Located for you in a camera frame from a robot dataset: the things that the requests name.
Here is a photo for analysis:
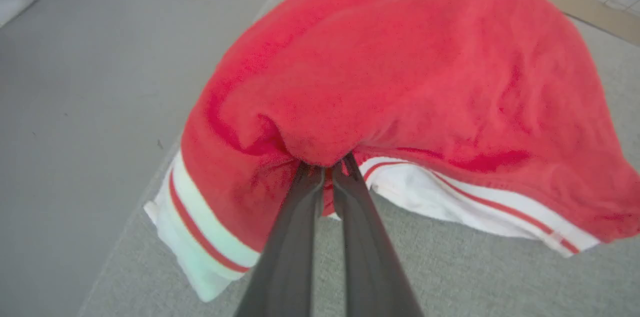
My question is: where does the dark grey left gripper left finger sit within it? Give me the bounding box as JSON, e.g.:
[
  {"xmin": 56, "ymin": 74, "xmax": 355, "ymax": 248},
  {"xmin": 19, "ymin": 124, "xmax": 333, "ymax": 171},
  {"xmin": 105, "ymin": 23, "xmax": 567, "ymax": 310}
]
[{"xmin": 234, "ymin": 162, "xmax": 327, "ymax": 317}]

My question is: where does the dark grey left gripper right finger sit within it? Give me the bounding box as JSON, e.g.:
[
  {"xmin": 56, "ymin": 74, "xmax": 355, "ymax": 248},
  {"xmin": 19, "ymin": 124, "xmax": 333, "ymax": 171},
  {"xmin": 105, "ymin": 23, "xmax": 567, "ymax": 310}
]
[{"xmin": 332, "ymin": 152, "xmax": 425, "ymax": 317}]

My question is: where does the red garment with white trim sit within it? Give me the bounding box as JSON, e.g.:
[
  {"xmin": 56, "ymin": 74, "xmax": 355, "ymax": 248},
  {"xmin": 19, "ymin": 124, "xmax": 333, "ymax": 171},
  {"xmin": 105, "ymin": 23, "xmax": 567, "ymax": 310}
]
[{"xmin": 144, "ymin": 0, "xmax": 640, "ymax": 303}]

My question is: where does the beige wooden strip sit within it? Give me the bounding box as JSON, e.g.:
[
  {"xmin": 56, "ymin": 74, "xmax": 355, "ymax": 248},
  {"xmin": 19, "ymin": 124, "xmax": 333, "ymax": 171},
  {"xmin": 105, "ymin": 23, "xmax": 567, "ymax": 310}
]
[{"xmin": 534, "ymin": 0, "xmax": 640, "ymax": 47}]

